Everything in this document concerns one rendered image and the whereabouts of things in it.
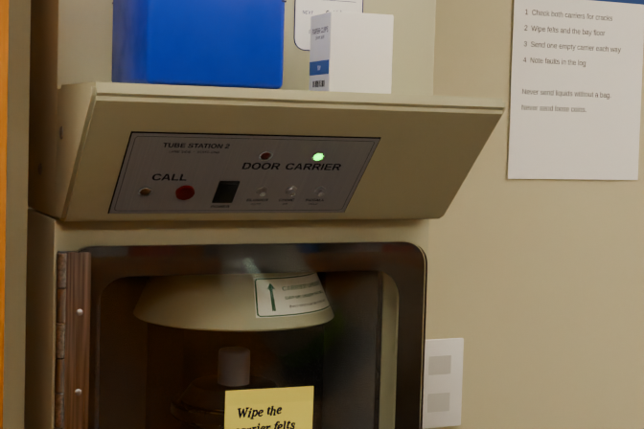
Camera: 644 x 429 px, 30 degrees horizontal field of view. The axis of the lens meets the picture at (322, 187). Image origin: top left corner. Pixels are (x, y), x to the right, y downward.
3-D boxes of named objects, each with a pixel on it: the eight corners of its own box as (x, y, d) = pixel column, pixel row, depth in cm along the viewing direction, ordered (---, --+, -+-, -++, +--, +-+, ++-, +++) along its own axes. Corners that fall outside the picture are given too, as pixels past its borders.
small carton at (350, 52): (308, 93, 94) (310, 16, 94) (368, 95, 96) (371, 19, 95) (328, 92, 89) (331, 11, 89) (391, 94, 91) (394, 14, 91)
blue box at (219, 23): (110, 86, 90) (112, -35, 90) (236, 91, 94) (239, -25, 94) (147, 83, 81) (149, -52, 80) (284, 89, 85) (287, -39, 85)
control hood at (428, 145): (51, 218, 90) (54, 84, 89) (431, 216, 103) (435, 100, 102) (86, 234, 79) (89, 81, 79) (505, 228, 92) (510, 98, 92)
